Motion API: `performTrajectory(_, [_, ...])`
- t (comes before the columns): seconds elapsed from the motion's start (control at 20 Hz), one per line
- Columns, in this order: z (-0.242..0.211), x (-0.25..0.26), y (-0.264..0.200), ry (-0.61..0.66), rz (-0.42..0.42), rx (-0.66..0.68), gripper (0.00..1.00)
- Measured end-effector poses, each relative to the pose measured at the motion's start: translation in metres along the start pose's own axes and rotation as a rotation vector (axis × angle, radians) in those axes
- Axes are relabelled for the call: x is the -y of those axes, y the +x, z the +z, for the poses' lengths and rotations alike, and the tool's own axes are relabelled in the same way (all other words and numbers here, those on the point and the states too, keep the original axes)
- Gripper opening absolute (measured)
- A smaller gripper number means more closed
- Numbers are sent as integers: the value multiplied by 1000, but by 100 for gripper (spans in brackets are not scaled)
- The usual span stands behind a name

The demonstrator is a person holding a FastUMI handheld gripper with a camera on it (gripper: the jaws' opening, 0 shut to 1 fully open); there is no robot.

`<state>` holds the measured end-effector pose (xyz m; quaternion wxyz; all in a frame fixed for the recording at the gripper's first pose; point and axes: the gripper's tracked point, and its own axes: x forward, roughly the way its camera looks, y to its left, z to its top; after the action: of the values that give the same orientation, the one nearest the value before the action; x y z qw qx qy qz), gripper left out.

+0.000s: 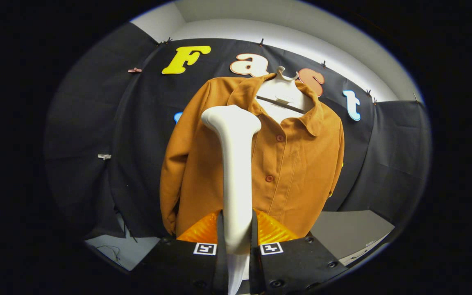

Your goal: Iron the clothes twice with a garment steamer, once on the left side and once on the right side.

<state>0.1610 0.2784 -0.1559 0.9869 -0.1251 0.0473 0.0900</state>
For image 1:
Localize brown button-up shirt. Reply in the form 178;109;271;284
159;73;345;239

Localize grey cabinet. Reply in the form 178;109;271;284
310;210;395;267

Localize black backdrop cloth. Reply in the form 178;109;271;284
43;23;432;240

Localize white mannequin torso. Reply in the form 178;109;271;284
256;66;315;124

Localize white garment steamer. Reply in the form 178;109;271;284
201;105;262;255

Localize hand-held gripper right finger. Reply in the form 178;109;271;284
248;210;348;295

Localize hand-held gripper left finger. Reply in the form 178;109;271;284
136;210;229;295

